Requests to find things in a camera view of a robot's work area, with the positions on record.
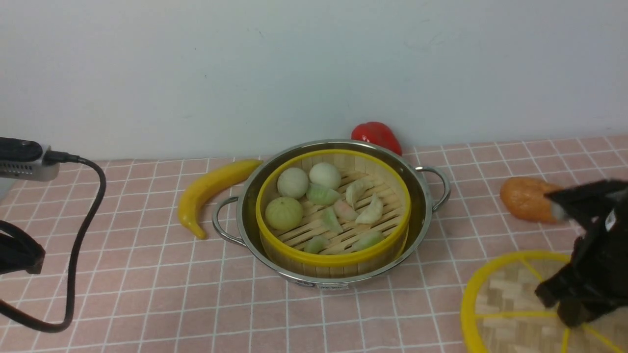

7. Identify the orange-brown bread roll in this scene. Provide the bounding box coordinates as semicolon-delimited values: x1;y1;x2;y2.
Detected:
499;176;563;224

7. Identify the black camera cable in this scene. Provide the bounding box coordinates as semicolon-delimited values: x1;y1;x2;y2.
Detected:
0;151;107;333

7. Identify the pale green dumpling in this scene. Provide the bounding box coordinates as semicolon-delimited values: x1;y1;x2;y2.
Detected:
306;183;341;206

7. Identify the greenish round bun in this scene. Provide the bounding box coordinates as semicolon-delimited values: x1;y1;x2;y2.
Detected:
265;197;304;231

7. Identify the stainless steel pot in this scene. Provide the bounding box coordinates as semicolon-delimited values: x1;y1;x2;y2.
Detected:
211;139;451;290

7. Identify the yellow-rimmed woven steamer lid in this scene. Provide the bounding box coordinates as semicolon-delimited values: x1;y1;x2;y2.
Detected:
460;251;628;353

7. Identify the cream dumpling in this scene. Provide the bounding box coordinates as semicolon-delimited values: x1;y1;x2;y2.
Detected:
355;194;384;224
345;178;374;209

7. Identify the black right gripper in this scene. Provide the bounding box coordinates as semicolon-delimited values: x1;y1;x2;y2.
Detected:
535;179;628;328

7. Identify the pink-tinted dumpling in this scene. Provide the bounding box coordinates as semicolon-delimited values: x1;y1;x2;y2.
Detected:
333;200;359;221

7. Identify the yellow plastic banana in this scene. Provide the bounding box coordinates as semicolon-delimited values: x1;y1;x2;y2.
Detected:
177;159;262;240

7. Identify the yellow-rimmed bamboo steamer basket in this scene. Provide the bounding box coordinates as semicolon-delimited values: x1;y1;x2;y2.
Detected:
256;149;413;278

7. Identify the pink checkered tablecloth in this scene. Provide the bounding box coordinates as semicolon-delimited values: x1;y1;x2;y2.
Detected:
1;135;627;353

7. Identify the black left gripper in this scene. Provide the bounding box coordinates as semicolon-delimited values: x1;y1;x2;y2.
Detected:
0;221;46;275

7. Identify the red plastic bell pepper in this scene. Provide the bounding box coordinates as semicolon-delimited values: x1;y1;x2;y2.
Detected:
351;121;402;156

